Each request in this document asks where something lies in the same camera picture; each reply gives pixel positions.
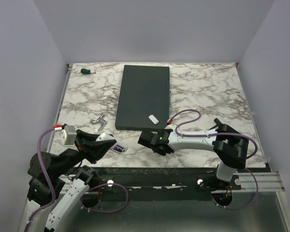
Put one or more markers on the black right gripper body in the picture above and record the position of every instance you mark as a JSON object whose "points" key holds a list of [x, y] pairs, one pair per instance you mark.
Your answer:
{"points": [[155, 151]]}

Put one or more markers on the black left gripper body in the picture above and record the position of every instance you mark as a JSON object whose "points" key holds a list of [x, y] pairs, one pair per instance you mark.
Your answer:
{"points": [[85, 151]]}

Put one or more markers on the white remote control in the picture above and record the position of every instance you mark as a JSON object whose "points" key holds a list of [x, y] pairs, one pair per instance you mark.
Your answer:
{"points": [[116, 142]]}

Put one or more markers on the white battery compartment cover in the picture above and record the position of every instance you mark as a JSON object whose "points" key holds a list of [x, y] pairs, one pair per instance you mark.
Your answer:
{"points": [[153, 119]]}

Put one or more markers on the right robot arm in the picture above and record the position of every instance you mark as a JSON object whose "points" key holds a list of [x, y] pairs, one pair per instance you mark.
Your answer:
{"points": [[229, 145]]}

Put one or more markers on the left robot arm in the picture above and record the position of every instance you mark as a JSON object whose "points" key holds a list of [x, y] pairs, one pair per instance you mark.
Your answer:
{"points": [[44, 211]]}

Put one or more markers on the black plastic clip part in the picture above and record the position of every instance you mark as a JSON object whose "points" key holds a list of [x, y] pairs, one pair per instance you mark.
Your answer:
{"points": [[217, 122]]}

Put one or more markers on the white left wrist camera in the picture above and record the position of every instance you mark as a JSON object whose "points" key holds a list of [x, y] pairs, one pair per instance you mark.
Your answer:
{"points": [[67, 134]]}

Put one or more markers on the silver metal bracket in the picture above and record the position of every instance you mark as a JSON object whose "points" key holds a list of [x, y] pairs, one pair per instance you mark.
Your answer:
{"points": [[101, 121]]}

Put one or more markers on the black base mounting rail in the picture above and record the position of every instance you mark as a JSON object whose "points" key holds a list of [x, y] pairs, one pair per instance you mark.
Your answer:
{"points": [[179, 184]]}

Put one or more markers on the dark network switch box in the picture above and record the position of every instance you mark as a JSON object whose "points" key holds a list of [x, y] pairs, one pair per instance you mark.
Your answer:
{"points": [[144, 91]]}

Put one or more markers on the green handled screwdriver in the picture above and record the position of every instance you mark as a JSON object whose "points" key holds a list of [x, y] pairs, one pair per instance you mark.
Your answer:
{"points": [[86, 71]]}

